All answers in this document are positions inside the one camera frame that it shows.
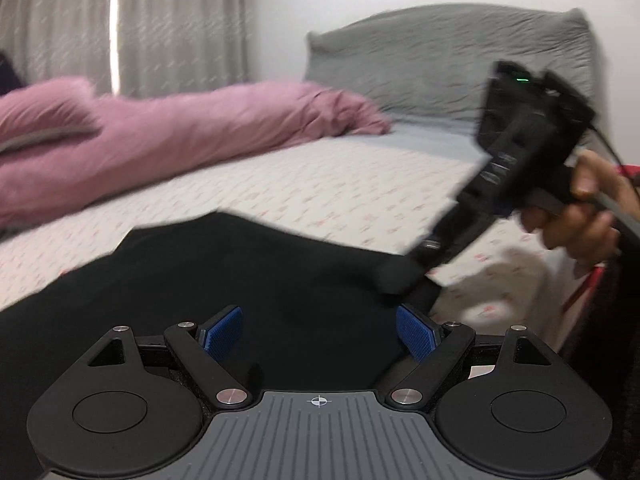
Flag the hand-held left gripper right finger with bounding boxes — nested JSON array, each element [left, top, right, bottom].
[[385, 305, 557, 409]]

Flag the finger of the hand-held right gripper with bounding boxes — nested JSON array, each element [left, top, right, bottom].
[[374, 205, 481, 297], [407, 212, 501, 318]]

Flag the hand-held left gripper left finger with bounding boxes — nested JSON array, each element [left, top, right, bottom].
[[85, 305, 252, 409]]

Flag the black pants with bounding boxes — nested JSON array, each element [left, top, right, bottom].
[[0, 211, 453, 398]]

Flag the person's right hand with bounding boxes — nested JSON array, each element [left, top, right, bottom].
[[519, 151, 627, 264]]

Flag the cherry print bedsheet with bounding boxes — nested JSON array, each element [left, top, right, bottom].
[[0, 135, 593, 356]]

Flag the grey quilted headboard cover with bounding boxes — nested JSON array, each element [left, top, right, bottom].
[[304, 4, 598, 126]]

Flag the red object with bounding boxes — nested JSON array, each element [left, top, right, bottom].
[[561, 264, 609, 328]]

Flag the pink duvet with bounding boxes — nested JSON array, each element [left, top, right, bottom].
[[0, 80, 393, 233]]

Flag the pink pillow with grey edge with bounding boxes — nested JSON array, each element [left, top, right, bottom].
[[0, 76, 102, 155]]

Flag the grey curtain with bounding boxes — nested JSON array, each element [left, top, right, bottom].
[[0, 0, 256, 98]]

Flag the grey cable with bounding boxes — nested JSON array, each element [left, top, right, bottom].
[[580, 117, 640, 241]]

